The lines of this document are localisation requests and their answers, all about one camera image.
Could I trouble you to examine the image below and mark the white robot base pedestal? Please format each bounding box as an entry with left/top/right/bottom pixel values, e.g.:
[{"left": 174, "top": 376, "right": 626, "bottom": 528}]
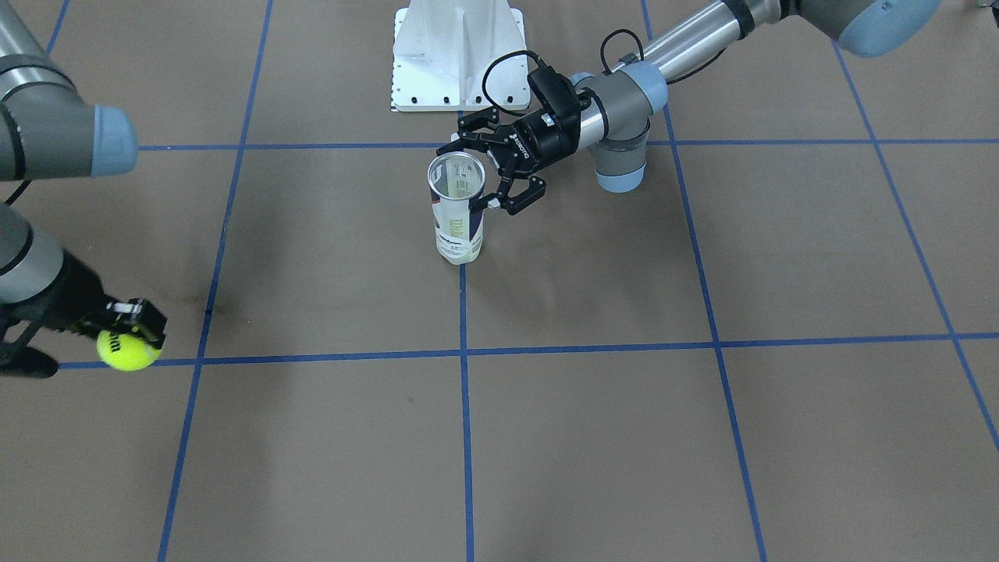
[{"left": 390, "top": 1, "right": 531, "bottom": 112}]

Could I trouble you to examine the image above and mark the Wilson yellow tennis ball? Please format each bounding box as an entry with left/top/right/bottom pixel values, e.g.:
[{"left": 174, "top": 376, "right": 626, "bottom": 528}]
[{"left": 96, "top": 330, "right": 161, "bottom": 372}]

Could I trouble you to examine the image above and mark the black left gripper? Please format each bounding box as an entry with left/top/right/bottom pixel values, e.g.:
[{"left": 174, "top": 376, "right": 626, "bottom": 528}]
[{"left": 436, "top": 108, "right": 581, "bottom": 215}]

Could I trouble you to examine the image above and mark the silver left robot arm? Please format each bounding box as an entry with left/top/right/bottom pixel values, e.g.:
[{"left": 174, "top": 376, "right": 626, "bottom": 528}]
[{"left": 438, "top": 1, "right": 939, "bottom": 213}]

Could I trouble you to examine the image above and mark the brown paper table cover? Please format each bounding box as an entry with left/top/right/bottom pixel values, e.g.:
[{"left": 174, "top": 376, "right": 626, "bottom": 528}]
[{"left": 2, "top": 1, "right": 998, "bottom": 561}]

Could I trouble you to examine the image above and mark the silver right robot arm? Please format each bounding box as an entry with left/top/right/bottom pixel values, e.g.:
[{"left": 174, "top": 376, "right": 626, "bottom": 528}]
[{"left": 15, "top": 1, "right": 459, "bottom": 359}]

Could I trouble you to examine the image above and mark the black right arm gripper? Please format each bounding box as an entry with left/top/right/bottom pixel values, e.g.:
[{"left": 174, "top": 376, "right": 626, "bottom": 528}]
[{"left": 27, "top": 250, "right": 168, "bottom": 350}]

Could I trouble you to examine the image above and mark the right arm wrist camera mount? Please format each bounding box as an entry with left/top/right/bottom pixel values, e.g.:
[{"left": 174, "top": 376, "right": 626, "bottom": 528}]
[{"left": 1, "top": 308, "right": 59, "bottom": 379}]

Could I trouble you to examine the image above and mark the white blue tennis ball can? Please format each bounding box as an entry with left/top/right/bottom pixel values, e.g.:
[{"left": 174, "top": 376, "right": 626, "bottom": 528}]
[{"left": 427, "top": 151, "right": 486, "bottom": 265}]

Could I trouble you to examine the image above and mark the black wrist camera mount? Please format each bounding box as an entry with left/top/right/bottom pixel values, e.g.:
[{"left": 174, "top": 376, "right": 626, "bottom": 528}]
[{"left": 527, "top": 66, "right": 582, "bottom": 130}]

